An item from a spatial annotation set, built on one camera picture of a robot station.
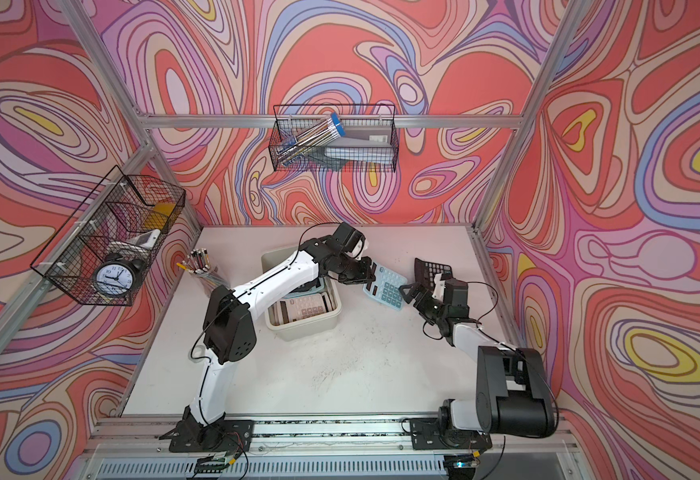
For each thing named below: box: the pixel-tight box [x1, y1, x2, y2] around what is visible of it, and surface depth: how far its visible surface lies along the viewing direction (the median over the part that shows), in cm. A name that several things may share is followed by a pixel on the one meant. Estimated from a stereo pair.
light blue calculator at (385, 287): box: [363, 262, 408, 311], surface depth 89 cm
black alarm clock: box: [94, 253, 144, 298], surface depth 69 cm
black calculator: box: [414, 258, 454, 293], surface depth 106 cm
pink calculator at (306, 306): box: [286, 293, 327, 323], surface depth 92 cm
